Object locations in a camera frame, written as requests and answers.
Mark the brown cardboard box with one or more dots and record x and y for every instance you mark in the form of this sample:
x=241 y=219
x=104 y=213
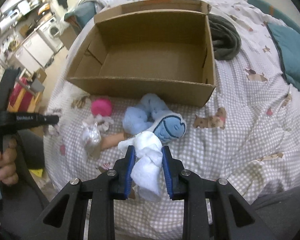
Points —
x=162 y=47

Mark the pink fuzzy ball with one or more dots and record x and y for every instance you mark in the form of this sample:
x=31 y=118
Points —
x=101 y=107

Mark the white kitchen cabinet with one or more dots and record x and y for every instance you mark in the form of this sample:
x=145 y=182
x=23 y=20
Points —
x=32 y=54

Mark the red and yellow box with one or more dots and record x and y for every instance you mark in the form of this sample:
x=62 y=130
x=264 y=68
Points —
x=21 y=100

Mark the dark grey folded cloth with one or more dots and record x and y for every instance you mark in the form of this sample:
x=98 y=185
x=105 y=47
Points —
x=225 y=38

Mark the blue fish plush toy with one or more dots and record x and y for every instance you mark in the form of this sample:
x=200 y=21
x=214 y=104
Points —
x=153 y=115

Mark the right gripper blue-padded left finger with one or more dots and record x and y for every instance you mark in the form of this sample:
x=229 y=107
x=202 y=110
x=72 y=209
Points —
x=121 y=184

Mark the white washing machine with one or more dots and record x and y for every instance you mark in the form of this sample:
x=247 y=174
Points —
x=50 y=33

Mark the teal blue pillow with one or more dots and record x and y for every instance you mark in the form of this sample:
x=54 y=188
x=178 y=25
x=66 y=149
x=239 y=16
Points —
x=80 y=16

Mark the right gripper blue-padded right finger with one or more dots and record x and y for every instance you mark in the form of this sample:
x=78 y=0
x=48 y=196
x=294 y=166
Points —
x=176 y=188

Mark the beige foam cylinder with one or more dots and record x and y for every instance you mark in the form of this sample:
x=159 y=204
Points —
x=113 y=140

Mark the teal cushion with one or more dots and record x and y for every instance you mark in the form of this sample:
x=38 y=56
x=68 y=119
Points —
x=287 y=43

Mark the white sock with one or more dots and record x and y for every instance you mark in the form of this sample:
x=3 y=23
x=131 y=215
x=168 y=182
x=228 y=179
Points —
x=146 y=170

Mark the person's left hand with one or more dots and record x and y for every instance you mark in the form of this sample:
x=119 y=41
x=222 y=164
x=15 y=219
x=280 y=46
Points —
x=8 y=175

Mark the clear plastic bag with cube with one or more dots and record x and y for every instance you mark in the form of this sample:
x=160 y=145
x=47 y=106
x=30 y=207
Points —
x=91 y=139

